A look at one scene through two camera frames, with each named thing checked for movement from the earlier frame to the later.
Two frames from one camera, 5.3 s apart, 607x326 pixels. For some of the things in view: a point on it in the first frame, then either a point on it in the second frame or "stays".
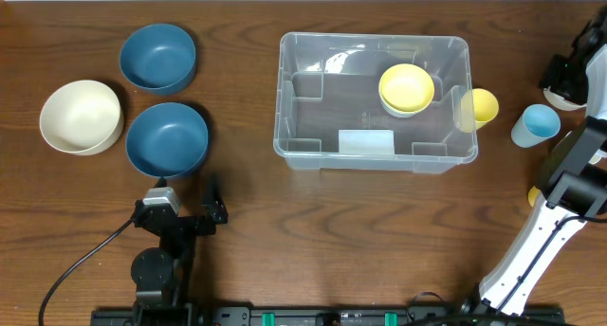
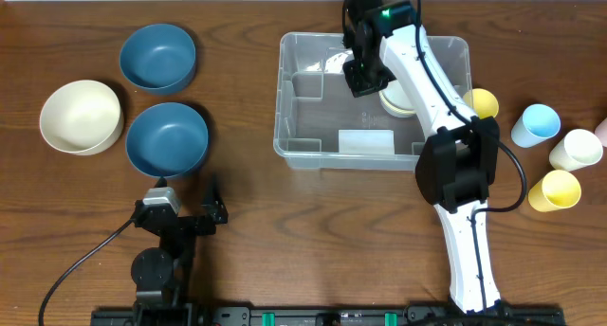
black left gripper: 186,223 stays
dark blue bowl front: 166,139 stays
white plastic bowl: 561,102 → 395,99
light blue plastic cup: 538,123 stays
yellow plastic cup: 479,106 stays
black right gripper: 558,78 → 368,80
